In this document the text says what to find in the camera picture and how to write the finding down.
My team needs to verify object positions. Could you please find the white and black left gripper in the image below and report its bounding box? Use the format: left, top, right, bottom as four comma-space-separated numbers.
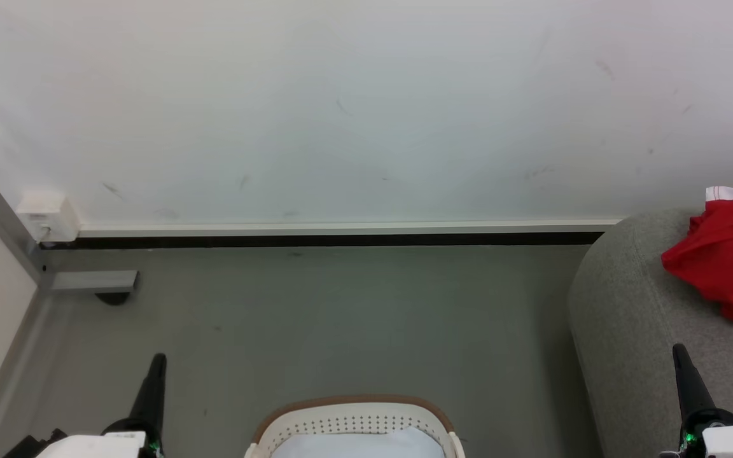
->
34, 353, 168, 458

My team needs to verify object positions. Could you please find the red and white shirt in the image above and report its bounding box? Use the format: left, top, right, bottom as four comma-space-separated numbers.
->
660, 183, 733, 327

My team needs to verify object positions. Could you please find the grey fabric sofa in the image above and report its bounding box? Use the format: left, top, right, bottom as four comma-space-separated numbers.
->
566, 208, 733, 458

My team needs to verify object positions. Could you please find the white laundry basket brown rim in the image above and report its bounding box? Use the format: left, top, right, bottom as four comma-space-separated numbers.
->
243, 394, 468, 458

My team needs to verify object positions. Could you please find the white and black baseboard strip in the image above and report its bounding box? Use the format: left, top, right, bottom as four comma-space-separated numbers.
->
41, 219, 625, 250

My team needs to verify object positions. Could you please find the white wall socket box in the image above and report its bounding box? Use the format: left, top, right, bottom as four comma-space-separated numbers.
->
15, 191, 81, 244

